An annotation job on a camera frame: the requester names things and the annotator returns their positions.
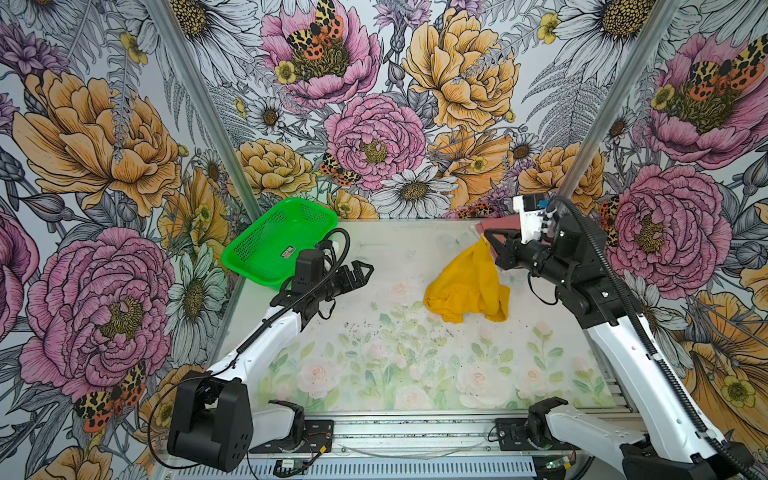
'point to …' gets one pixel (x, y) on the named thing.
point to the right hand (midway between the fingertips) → (485, 242)
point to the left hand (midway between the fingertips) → (362, 281)
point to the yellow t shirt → (470, 285)
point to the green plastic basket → (267, 250)
